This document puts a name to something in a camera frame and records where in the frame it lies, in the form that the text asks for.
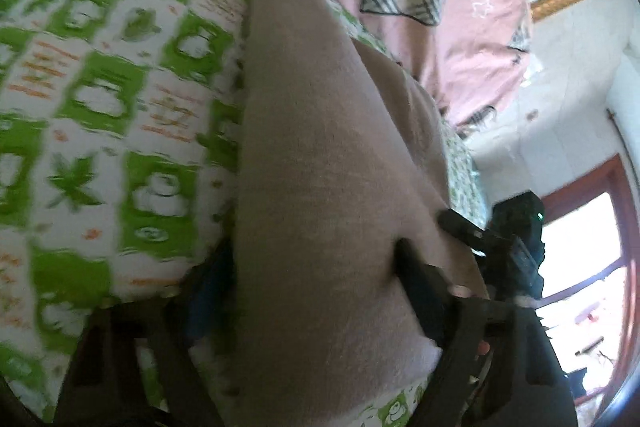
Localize beige knit sweater brown cuffs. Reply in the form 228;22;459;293
204;0;485;426

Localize red brown window frame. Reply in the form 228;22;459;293
537;156;639;426

